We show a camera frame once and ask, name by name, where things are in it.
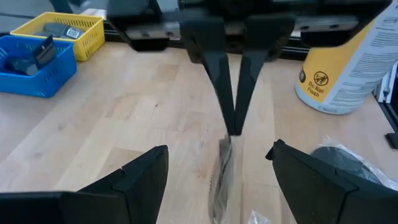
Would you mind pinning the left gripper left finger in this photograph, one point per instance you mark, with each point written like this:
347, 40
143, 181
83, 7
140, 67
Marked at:
133, 189

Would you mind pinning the white yellow wipes canister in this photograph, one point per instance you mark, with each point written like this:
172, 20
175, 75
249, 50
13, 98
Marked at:
342, 62

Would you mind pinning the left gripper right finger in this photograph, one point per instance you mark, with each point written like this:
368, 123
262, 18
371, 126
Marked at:
311, 186

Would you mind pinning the yellow plastic basket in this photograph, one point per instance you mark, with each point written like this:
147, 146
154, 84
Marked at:
90, 40

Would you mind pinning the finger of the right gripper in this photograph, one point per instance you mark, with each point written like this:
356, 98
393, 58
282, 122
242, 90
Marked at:
220, 81
252, 77

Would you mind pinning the grey toiletry bottle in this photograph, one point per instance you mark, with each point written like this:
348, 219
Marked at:
60, 30

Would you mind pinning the blue plastic basket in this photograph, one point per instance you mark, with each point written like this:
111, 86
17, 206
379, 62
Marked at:
46, 84

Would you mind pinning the clear bag with black disc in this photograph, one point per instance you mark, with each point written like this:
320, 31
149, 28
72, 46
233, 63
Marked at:
342, 158
222, 174

